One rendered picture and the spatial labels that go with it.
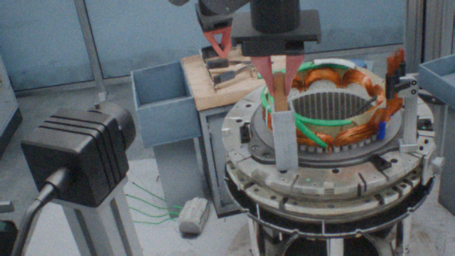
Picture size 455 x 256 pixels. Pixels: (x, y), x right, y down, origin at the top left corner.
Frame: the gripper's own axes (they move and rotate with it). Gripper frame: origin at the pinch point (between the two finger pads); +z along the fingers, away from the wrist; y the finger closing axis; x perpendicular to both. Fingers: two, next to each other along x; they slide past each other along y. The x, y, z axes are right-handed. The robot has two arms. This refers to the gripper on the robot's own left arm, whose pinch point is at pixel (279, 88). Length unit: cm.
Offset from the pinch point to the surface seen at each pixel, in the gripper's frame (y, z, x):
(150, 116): -24.0, 19.3, 21.7
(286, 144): 0.6, 7.2, -2.1
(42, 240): -52, 46, 15
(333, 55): 26, 126, 227
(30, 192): -126, 136, 125
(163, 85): -25, 23, 38
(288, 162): 0.8, 10.1, -2.3
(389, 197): 14.3, 14.2, -5.3
